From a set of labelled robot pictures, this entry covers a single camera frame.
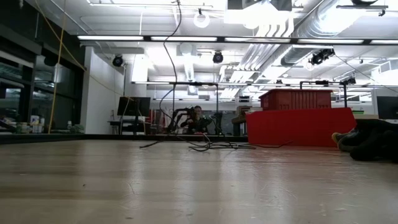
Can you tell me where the person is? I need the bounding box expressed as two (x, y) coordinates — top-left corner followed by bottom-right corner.
(180, 105), (212, 136)

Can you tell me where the red plastic bin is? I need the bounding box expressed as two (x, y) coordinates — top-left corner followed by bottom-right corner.
(245, 107), (357, 148)

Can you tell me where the black ceiling track fixture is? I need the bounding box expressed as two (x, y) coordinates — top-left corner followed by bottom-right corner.
(335, 0), (389, 17)

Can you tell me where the white container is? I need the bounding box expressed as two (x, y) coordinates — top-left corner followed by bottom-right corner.
(30, 115), (40, 134)

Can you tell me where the yellow cable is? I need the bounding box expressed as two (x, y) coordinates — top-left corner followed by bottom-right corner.
(46, 0), (68, 135)
(34, 0), (137, 103)

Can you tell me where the cream desk top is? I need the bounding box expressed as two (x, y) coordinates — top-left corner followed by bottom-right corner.
(353, 113), (380, 121)

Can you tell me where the thin brown cord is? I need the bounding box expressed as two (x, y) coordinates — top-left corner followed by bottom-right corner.
(139, 0), (295, 152)

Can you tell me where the white ring light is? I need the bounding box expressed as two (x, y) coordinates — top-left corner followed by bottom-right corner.
(193, 8), (211, 29)

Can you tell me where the black aluminium table frame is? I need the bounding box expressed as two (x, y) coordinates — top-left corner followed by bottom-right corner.
(0, 133), (249, 144)

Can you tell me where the black monitor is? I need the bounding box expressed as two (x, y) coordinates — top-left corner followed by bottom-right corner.
(376, 95), (398, 121)
(117, 96), (151, 118)

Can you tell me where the black metal rig frame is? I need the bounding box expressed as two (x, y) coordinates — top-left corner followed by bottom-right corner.
(132, 81), (220, 135)
(299, 80), (348, 108)

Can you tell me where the black work glove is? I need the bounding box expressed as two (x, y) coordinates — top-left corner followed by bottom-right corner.
(331, 118), (398, 164)

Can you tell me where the black round fixture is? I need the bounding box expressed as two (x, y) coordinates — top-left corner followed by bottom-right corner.
(43, 54), (58, 67)

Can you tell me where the brown wooden table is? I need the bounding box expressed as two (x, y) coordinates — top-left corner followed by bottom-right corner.
(231, 114), (249, 137)

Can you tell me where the red slatted crate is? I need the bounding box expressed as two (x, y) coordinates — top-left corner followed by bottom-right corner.
(259, 88), (333, 111)

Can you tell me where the black ceiling device cluster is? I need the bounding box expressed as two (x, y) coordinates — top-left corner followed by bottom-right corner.
(309, 48), (336, 66)

